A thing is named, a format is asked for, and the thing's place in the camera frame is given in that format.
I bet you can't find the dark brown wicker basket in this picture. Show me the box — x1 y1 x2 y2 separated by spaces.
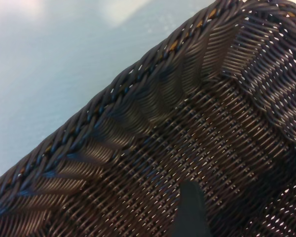
0 0 296 237

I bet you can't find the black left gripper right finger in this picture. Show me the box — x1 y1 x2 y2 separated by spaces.
188 182 209 237

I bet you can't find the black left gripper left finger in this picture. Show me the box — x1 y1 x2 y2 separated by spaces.
174 182 191 237

